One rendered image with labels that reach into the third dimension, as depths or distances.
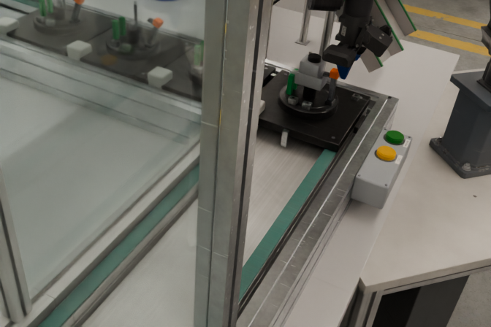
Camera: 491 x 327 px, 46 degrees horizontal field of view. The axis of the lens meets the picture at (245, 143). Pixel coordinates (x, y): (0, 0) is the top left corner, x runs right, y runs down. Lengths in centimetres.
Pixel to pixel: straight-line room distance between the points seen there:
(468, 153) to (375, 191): 32
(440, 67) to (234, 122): 159
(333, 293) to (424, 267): 20
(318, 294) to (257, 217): 18
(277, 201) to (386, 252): 24
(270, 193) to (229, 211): 76
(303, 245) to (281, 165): 28
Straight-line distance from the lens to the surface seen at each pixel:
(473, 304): 238
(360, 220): 123
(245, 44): 33
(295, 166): 124
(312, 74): 129
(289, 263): 98
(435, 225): 128
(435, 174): 142
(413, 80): 179
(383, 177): 119
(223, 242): 43
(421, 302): 172
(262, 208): 112
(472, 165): 144
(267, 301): 92
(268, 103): 134
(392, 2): 173
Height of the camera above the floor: 167
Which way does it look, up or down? 36 degrees down
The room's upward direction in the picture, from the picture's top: 5 degrees clockwise
